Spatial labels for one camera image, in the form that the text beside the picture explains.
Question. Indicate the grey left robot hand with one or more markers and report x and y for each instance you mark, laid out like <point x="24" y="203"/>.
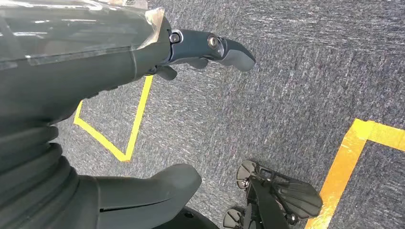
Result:
<point x="79" y="63"/>

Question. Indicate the yellow floor tape outline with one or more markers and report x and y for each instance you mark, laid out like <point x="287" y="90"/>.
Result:
<point x="136" y="126"/>

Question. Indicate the black robot leg shell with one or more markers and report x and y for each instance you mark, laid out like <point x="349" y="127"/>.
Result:
<point x="186" y="221"/>

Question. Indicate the wide yellow floor tape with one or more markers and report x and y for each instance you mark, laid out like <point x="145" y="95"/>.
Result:
<point x="341" y="164"/>

